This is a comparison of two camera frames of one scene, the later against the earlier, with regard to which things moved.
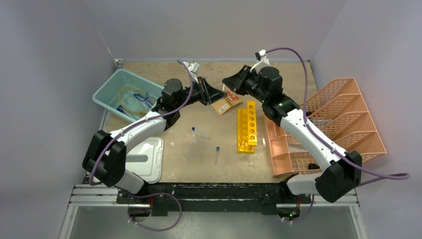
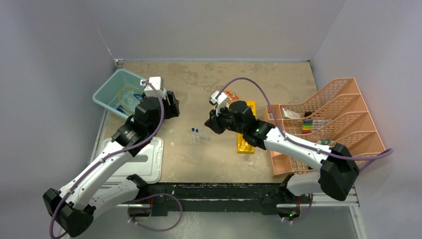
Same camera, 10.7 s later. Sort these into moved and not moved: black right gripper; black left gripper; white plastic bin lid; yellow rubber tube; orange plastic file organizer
Moved: black right gripper; black left gripper
Not moved: yellow rubber tube; orange plastic file organizer; white plastic bin lid
